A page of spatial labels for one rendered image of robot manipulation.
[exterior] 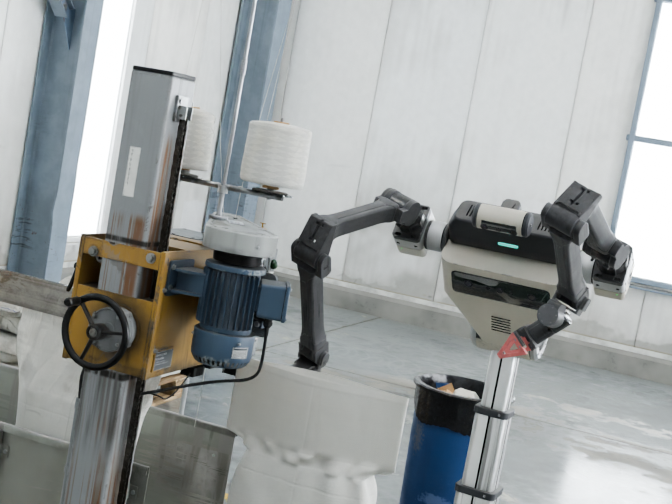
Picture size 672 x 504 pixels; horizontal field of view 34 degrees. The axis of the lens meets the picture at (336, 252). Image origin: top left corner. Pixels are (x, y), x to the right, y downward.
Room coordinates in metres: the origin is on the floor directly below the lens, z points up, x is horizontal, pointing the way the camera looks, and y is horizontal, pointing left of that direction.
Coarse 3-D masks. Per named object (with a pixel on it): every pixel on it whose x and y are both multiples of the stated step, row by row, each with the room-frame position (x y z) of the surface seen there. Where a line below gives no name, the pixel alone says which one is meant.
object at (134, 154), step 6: (132, 150) 2.65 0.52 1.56; (138, 150) 2.64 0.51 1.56; (132, 156) 2.65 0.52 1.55; (138, 156) 2.64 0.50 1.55; (132, 162) 2.65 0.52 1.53; (138, 162) 2.64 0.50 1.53; (132, 168) 2.64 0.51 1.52; (126, 174) 2.65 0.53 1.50; (132, 174) 2.64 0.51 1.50; (126, 180) 2.65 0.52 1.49; (132, 180) 2.64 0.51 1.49; (126, 186) 2.65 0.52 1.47; (132, 186) 2.64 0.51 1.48; (126, 192) 2.65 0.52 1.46; (132, 192) 2.64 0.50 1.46
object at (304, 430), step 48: (240, 384) 2.97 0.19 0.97; (288, 384) 2.89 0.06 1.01; (336, 384) 2.84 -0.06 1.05; (240, 432) 2.96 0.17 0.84; (288, 432) 2.87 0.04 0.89; (336, 432) 2.84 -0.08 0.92; (384, 432) 2.83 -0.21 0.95; (240, 480) 2.91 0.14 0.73; (288, 480) 2.85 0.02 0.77; (336, 480) 2.81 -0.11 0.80
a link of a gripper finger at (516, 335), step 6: (516, 330) 2.91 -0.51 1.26; (510, 336) 2.90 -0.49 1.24; (516, 336) 2.89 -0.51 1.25; (522, 336) 2.91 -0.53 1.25; (516, 342) 2.90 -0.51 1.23; (522, 342) 2.89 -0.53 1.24; (504, 348) 2.91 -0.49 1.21; (522, 348) 2.88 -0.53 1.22; (498, 354) 2.92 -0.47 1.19; (504, 354) 2.91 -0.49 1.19; (510, 354) 2.90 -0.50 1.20; (516, 354) 2.89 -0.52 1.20; (522, 354) 2.88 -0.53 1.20
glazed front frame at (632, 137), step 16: (656, 0) 10.48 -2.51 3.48; (656, 16) 10.47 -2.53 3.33; (656, 32) 10.50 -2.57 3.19; (640, 80) 10.52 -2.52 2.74; (640, 96) 10.46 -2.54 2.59; (640, 112) 10.50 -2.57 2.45; (656, 144) 10.41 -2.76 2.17; (624, 160) 10.47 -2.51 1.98; (624, 176) 10.46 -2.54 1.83; (640, 288) 10.33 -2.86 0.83
